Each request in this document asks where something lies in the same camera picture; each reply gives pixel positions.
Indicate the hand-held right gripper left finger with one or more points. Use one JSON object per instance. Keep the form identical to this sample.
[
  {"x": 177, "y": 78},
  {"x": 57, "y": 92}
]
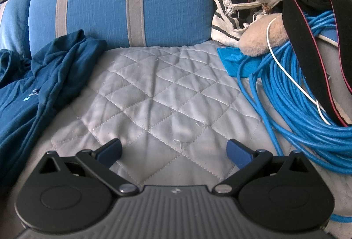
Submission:
[{"x": 111, "y": 150}]

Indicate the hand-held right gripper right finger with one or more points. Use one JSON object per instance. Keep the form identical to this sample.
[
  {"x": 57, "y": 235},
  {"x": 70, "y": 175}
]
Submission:
[{"x": 238, "y": 154}]

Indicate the dark blue sweatshirt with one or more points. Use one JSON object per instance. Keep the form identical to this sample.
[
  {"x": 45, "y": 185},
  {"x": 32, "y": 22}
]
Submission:
[{"x": 27, "y": 118}]

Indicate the grey quilted bedspread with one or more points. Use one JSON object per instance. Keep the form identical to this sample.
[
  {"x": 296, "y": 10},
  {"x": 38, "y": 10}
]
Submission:
[{"x": 165, "y": 90}]

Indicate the beige plush toy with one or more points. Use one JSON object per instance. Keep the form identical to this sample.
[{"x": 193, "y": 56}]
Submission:
[{"x": 255, "y": 41}]

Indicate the white striped tote bag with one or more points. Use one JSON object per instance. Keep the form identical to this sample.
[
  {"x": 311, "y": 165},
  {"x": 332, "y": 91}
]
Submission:
[{"x": 222, "y": 27}]

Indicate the large blue grey-striped pillow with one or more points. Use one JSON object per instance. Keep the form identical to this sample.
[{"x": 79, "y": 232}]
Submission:
[{"x": 96, "y": 0}]

